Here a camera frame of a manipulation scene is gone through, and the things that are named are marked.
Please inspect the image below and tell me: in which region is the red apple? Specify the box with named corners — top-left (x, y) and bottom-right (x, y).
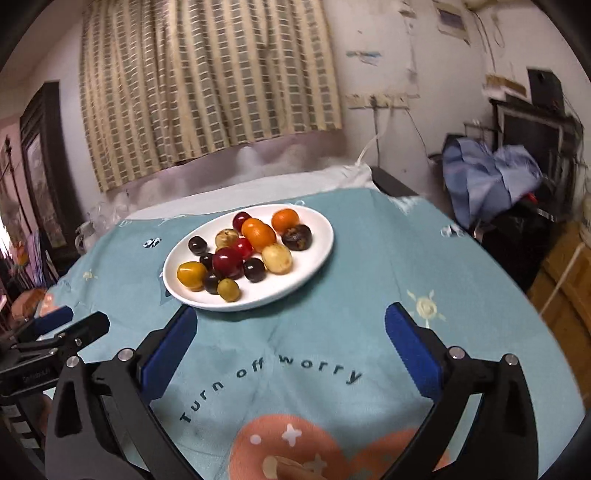
top-left (212, 247), bottom-right (243, 279)

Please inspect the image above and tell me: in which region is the yellow striped pepino melon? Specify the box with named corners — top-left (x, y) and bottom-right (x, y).
top-left (262, 243), bottom-right (293, 275)

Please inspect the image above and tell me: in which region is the orange tangerine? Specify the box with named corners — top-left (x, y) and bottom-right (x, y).
top-left (245, 223), bottom-right (277, 253)
top-left (271, 208), bottom-right (300, 235)

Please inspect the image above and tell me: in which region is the dark purple plum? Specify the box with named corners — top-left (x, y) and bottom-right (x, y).
top-left (281, 224), bottom-right (312, 251)

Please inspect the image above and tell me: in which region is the orange persimmon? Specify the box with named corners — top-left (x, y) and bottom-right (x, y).
top-left (176, 261), bottom-right (208, 291)

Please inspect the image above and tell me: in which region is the small yellow-green fruit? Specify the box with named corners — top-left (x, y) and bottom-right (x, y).
top-left (216, 278), bottom-right (242, 303)

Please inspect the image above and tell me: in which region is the small yellow fruit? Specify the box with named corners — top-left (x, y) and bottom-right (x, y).
top-left (214, 228), bottom-right (240, 249)

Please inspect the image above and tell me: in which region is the small red fruit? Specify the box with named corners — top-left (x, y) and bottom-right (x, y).
top-left (232, 237), bottom-right (256, 261)

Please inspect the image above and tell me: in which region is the dark framed picture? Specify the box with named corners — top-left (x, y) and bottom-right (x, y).
top-left (20, 81), bottom-right (84, 276)

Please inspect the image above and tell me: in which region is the dark red plum on plate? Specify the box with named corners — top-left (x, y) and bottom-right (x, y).
top-left (232, 211), bottom-right (252, 233)

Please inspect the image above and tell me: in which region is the teal printed tablecloth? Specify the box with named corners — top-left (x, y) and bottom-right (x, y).
top-left (38, 187), bottom-right (588, 480)

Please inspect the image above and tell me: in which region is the small orange fruit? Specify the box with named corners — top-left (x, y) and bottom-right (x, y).
top-left (240, 217), bottom-right (263, 236)

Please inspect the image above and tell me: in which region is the white round plate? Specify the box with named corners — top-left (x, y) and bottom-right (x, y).
top-left (162, 204), bottom-right (335, 312)

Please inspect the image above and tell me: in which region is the blue clothes pile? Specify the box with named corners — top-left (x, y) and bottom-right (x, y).
top-left (442, 137), bottom-right (543, 229)

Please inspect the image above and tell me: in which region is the striped beige curtain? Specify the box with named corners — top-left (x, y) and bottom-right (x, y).
top-left (79, 1), bottom-right (342, 192)

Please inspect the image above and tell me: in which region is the black television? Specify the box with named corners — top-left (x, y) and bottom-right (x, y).
top-left (489, 99), bottom-right (583, 216)

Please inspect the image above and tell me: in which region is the black speaker box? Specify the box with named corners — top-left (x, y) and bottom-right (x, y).
top-left (527, 68), bottom-right (564, 115)

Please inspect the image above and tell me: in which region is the white power strip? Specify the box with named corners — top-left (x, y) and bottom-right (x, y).
top-left (345, 93), bottom-right (410, 110)

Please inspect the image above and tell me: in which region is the white cable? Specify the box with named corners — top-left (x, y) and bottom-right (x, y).
top-left (355, 133), bottom-right (389, 167)

